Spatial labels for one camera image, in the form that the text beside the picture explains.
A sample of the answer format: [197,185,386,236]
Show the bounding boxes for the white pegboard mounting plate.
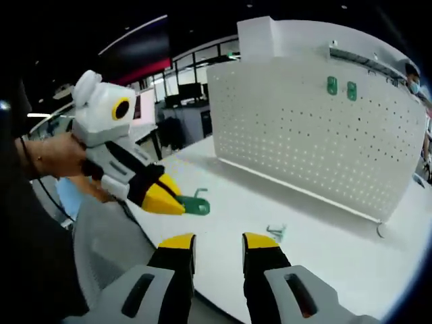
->
[206,56,428,239]

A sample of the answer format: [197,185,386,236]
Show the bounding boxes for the ceiling light strip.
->
[99,14,169,55]

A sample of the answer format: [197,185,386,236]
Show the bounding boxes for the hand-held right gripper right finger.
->
[242,232,381,324]

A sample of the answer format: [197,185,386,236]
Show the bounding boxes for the light blue object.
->
[55,177,86,221]

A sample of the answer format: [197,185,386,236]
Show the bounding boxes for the black computer monitor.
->
[178,82,204,102]

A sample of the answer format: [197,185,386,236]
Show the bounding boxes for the pink display board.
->
[134,91,157,123]

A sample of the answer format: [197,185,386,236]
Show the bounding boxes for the person's dark clothing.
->
[0,84,89,324]

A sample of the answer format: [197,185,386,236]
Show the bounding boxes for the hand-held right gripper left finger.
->
[61,232,197,324]

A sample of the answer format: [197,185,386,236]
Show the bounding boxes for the person's left hand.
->
[40,133,119,204]

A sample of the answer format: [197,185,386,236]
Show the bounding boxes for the grey office chair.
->
[73,194,157,306]

